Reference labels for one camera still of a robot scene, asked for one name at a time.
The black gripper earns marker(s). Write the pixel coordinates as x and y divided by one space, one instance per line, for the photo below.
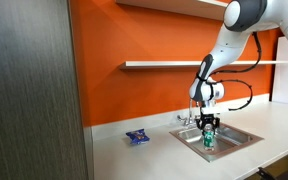
205 119

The green soda can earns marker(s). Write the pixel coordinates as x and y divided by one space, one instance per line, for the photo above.
208 140

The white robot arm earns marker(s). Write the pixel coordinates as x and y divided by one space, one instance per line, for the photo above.
241 19

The stainless steel sink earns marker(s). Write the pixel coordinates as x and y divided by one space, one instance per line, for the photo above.
228 140

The blue snack bag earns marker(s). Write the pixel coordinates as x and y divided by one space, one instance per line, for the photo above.
138 136

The dark wood cabinet panel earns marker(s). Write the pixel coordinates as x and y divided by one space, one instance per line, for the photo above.
41 134

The chrome faucet with black handles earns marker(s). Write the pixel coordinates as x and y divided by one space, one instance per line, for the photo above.
193 114

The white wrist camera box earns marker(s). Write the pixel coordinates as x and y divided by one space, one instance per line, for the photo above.
208 107

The white wall shelf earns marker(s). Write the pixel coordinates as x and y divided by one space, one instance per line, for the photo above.
211 9
187 64

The upper white wall shelf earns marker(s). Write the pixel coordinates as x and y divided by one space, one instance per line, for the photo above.
211 9

